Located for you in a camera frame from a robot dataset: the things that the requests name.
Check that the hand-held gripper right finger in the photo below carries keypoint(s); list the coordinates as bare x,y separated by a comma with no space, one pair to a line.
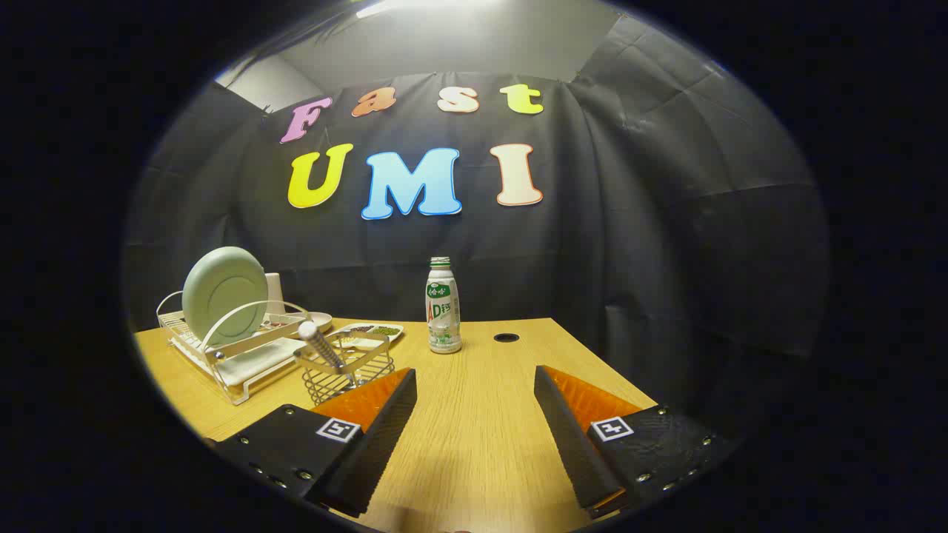
578,451

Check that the black backdrop cloth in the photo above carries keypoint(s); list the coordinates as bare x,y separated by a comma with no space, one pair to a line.
629,244

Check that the round white food plate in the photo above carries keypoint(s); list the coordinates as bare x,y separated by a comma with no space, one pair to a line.
320,320

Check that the white toaster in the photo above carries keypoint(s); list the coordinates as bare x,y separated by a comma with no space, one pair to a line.
275,292

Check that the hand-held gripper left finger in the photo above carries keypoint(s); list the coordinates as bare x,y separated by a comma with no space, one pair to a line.
370,459

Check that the white green drink bottle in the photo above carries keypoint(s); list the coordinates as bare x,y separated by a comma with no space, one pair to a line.
443,311

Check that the white-tipped metal spoon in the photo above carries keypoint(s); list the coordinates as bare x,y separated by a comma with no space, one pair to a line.
320,346

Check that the white drip tray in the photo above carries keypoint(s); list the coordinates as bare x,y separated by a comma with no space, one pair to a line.
255,366

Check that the mint green plate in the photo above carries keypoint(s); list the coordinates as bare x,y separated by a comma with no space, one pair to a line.
222,292

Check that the rectangular white snack dish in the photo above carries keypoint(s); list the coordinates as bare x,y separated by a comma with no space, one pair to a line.
385,337

